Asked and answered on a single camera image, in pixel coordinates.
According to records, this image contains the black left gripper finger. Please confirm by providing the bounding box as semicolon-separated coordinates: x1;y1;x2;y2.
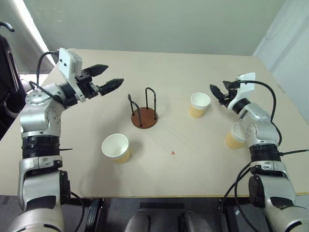
97;78;125;96
89;64;109;78

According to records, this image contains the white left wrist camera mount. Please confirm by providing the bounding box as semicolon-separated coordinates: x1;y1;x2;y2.
57;47;87;104

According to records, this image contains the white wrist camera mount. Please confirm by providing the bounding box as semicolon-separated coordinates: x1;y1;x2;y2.
57;47;87;104
227;72;257;110

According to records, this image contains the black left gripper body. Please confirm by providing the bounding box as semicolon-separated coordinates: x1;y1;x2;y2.
75;68;101;100

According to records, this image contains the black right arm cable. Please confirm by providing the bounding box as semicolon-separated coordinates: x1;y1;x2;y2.
231;80;283;146

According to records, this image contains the wooden cup holder stand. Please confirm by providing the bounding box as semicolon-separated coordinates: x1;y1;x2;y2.
126;87;159;130

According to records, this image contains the tan paper cup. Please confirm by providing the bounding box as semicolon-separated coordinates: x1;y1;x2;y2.
101;133;132;164
224;121;247;151
188;92;211;119

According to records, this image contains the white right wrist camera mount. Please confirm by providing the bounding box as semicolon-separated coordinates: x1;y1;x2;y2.
227;72;257;110

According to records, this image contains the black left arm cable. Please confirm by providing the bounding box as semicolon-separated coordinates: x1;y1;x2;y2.
36;51;60;88

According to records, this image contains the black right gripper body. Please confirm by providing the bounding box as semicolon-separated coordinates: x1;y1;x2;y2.
220;87;239;106

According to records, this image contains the black table leg frame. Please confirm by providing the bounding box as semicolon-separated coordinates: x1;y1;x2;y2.
84;198;106;232
218;197;243;232

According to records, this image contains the black shoulder cable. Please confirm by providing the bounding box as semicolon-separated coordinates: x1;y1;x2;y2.
69;190;85;232
221;162;260;232

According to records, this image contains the black chair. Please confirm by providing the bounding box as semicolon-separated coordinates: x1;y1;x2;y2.
0;21;33;142

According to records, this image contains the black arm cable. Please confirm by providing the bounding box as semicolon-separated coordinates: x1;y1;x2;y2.
231;80;283;146
36;51;60;88

